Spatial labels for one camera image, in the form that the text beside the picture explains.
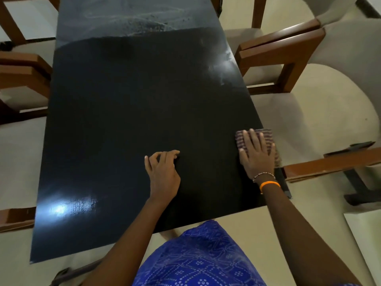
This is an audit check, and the person's right hand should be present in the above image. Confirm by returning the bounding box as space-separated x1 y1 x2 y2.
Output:
239 129 276 179

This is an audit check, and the person's left hand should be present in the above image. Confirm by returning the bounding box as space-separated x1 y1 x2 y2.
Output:
144 150 181 203

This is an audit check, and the checkered cleaning cloth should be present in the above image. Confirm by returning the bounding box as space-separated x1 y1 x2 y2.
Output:
235 128 282 169

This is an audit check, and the person's left forearm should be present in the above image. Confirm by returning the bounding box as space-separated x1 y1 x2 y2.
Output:
82 196 179 286

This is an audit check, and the person's right forearm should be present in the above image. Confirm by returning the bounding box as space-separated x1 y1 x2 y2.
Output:
262 184 362 286

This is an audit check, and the orange wristband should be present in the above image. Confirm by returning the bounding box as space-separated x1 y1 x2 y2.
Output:
259 181 281 195

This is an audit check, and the black table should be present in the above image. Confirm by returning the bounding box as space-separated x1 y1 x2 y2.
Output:
29 0 293 264

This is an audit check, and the beige wooden armchair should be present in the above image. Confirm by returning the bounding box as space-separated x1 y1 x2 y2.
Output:
0 0 60 75
0 64 53 233
235 19 381 184
210 0 359 57

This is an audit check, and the blue patterned dress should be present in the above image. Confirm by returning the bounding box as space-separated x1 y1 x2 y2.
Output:
132 220 267 286

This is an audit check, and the black metal stand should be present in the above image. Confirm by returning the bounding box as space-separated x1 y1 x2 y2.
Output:
323 141 381 206

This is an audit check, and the black suitcase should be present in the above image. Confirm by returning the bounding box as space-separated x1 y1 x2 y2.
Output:
50 259 105 286

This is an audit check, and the white flat board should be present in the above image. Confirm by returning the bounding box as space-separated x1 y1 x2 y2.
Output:
344 202 381 286

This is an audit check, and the thin beaded bracelet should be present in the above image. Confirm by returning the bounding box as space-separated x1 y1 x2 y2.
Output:
252 172 276 183

